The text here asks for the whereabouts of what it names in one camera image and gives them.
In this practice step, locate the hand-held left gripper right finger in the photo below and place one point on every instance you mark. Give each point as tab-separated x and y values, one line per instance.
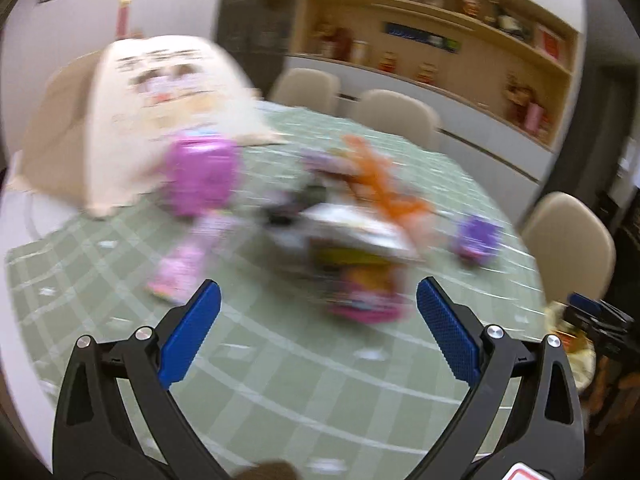
450	332

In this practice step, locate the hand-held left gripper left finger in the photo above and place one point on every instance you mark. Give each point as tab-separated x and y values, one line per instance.
192	332

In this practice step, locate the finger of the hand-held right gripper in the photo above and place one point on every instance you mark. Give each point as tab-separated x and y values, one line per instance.
615	342
595	309

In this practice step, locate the yellow plastic bag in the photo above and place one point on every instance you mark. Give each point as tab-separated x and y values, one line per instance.
570	355

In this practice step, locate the pink orange snack packet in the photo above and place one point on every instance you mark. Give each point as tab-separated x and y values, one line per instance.
367	295

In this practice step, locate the small lilac packet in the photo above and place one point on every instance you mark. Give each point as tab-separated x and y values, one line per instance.
180	270

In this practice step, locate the beige chair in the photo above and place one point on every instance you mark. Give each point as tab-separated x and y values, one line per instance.
395	117
305	90
570	245

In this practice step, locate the green checked tablecloth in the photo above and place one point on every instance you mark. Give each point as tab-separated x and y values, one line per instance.
280	340

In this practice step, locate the purple toy tea set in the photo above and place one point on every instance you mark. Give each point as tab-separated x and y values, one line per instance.
477	240

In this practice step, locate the green white packet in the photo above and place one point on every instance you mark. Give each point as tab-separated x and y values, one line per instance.
350	232

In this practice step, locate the pink toy box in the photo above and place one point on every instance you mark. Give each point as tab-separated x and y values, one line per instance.
200	175

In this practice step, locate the orange wrapper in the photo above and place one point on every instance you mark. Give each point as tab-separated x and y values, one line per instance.
380	185

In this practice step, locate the cream printed food cover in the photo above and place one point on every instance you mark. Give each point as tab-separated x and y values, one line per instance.
125	135

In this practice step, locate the tall red gold figurine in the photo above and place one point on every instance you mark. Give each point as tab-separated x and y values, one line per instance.
517	100

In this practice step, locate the wooden shelf cabinet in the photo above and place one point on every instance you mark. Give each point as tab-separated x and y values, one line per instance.
450	95

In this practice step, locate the small red figurine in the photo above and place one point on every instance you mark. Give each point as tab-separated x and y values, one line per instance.
426	74
387	62

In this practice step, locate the pale cup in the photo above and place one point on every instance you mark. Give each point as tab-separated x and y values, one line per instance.
360	51

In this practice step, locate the panda toy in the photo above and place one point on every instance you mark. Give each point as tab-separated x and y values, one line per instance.
512	25

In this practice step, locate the large brown red figurine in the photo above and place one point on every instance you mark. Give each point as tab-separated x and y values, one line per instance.
332	40

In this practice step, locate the dark glass cabinet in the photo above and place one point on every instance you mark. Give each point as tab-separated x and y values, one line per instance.
250	20

